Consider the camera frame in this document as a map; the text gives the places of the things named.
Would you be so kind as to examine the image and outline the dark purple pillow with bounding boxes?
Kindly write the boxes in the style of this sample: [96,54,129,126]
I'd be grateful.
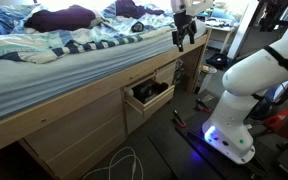
[24,5,99,32]

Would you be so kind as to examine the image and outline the red object behind robot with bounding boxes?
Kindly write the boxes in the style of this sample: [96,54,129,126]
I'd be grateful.
[263,109,288,130]

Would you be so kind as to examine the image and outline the white cable on floor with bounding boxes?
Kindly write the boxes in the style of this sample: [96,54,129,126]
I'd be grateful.
[81,146,144,180]

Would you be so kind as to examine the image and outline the striped blue white duvet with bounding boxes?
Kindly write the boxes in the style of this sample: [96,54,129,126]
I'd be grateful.
[0,2,175,64]

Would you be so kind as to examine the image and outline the black clothes in drawer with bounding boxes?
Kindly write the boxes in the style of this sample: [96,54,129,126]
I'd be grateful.
[132,82,169,104]

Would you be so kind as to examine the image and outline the light blue mattress sheet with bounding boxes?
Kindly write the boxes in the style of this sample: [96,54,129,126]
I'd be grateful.
[0,20,208,128]

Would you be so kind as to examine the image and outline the round bin with plate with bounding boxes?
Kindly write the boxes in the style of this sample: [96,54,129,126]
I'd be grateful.
[198,64,217,93]

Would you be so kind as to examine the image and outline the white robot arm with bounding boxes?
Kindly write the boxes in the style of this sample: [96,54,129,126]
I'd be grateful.
[202,30,288,164]

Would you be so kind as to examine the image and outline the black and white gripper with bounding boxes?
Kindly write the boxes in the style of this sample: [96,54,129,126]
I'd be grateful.
[171,0,213,52]

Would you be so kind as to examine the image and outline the dark purple clothing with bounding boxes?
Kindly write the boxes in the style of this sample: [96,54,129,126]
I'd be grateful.
[115,0,164,19]

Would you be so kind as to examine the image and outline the red black clamp right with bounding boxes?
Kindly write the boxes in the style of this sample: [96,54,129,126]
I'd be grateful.
[195,99,211,113]

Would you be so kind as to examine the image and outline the wooden bed frame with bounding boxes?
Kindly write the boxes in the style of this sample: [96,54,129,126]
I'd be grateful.
[0,29,211,180]

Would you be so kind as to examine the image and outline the white desk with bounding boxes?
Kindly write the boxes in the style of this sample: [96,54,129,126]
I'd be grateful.
[205,18,238,54]

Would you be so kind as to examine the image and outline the open wooden drawer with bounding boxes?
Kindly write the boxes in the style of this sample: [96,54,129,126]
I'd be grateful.
[123,78,176,122]

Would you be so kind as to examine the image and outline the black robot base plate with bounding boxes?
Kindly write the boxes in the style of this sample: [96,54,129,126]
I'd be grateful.
[176,123,288,180]

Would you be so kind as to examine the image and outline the small black sock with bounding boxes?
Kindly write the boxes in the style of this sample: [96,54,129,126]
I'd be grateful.
[131,22,144,32]

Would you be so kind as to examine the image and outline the red black clamp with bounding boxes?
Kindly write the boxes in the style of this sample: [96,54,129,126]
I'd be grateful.
[195,99,211,113]
[172,110,186,128]

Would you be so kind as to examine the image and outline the red black clamp left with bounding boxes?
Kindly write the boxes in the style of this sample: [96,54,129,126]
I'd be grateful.
[172,110,186,128]

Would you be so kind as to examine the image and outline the black bag on floor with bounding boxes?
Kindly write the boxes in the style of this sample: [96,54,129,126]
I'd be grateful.
[206,53,228,70]

